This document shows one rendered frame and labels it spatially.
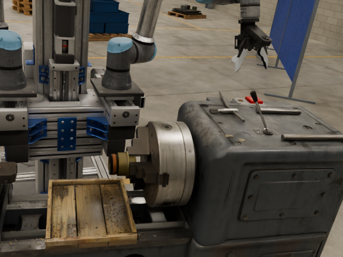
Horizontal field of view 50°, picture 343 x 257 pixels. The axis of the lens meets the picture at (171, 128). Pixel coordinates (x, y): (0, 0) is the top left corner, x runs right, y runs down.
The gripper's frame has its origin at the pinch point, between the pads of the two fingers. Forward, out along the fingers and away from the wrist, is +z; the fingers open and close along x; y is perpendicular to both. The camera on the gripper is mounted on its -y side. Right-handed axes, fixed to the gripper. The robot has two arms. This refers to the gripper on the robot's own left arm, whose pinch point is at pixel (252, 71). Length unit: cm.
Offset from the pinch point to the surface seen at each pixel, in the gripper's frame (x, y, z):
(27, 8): -11, 909, -78
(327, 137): -11.9, -28.2, 22.4
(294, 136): 1.7, -25.8, 20.3
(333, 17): -892, 747, -28
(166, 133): 41.9, -7.4, 17.0
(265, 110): -4.4, -2.9, 15.9
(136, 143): 49, 4, 22
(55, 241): 82, -7, 47
